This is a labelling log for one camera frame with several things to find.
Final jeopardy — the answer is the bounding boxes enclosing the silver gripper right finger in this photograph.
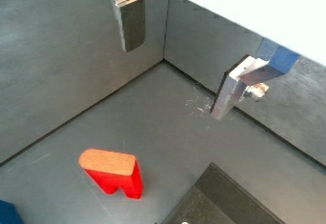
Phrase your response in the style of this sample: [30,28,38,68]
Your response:
[212,39,301,120]

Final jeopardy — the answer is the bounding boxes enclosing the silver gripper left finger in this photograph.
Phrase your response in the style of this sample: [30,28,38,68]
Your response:
[111,0,146,52]

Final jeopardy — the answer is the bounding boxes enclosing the red square-circle peg block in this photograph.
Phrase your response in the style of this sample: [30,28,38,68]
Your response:
[79,149,143,199]

